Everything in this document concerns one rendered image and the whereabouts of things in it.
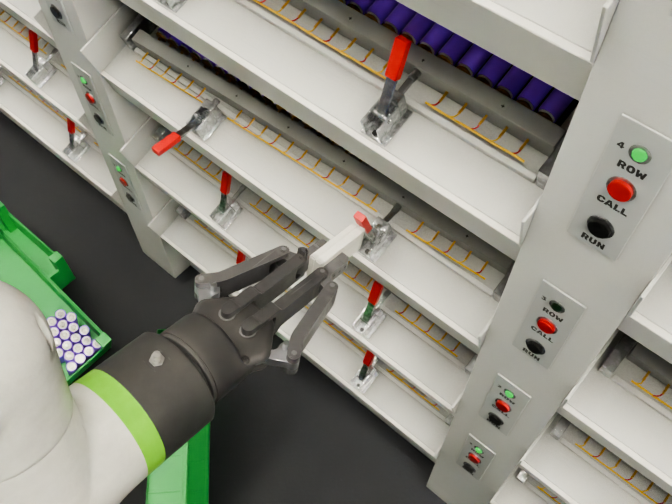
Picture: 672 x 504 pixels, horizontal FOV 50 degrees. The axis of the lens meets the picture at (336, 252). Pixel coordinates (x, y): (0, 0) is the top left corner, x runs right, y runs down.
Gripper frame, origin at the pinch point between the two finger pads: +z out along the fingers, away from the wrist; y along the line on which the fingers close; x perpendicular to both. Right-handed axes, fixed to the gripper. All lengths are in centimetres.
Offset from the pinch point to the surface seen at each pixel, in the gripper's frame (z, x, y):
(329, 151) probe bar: 11.0, 0.4, -10.2
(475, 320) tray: 7.3, -4.6, 13.9
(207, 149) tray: 5.6, -5.5, -24.2
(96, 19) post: 5.9, 2.1, -44.5
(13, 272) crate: -4, -54, -63
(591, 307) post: 1.3, 11.4, 23.1
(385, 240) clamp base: 7.9, -3.1, 1.1
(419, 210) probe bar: 11.1, 0.5, 2.5
